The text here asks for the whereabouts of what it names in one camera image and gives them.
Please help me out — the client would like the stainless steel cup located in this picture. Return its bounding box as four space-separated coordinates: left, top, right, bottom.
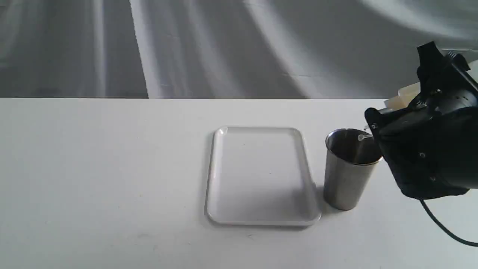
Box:
323 128 382 211

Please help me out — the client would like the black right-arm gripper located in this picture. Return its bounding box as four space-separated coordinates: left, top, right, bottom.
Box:
364 41 478 200

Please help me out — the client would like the grey backdrop cloth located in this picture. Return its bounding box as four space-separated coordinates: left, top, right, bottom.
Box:
0 0 477 99

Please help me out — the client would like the clear plastic squeeze bottle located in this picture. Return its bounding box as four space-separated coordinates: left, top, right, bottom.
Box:
357 83 420 141

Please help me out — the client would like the white rectangular plastic tray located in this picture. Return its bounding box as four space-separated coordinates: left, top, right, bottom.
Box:
205 126 322 228

